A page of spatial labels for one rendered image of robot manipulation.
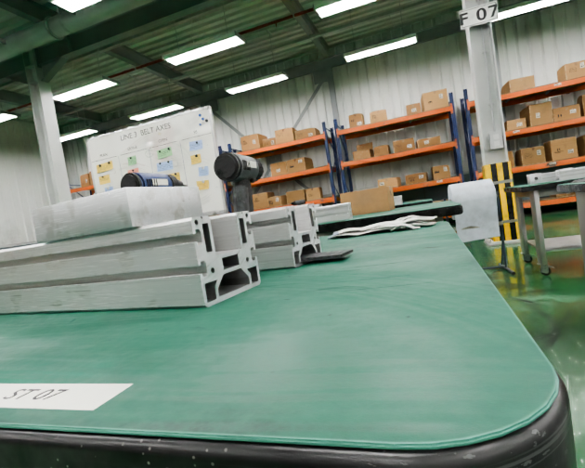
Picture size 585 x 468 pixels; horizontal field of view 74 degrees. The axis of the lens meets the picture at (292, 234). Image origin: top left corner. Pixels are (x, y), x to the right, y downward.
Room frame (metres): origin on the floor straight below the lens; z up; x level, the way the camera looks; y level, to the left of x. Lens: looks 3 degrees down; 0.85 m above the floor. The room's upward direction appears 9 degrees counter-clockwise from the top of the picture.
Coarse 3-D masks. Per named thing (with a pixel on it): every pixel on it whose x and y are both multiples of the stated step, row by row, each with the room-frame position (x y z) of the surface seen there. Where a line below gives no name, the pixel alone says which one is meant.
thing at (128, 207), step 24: (120, 192) 0.39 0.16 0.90; (144, 192) 0.41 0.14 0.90; (168, 192) 0.44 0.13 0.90; (192, 192) 0.47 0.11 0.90; (48, 216) 0.44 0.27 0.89; (72, 216) 0.43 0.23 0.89; (96, 216) 0.41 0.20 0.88; (120, 216) 0.39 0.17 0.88; (144, 216) 0.40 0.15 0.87; (168, 216) 0.43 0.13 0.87; (192, 216) 0.47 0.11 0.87; (48, 240) 0.45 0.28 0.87
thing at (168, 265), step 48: (96, 240) 0.42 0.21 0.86; (144, 240) 0.40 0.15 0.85; (192, 240) 0.37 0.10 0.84; (240, 240) 0.42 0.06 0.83; (0, 288) 0.53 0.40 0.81; (48, 288) 0.46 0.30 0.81; (96, 288) 0.43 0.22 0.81; (144, 288) 0.39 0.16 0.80; (192, 288) 0.36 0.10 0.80; (240, 288) 0.41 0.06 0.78
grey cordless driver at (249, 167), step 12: (228, 156) 0.80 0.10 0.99; (240, 156) 0.83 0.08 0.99; (216, 168) 0.81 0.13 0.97; (228, 168) 0.80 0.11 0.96; (240, 168) 0.81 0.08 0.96; (252, 168) 0.86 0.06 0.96; (228, 180) 0.81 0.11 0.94; (240, 180) 0.84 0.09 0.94; (252, 180) 0.86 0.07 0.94; (240, 192) 0.83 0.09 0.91; (240, 204) 0.83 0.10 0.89; (252, 204) 0.86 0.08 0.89
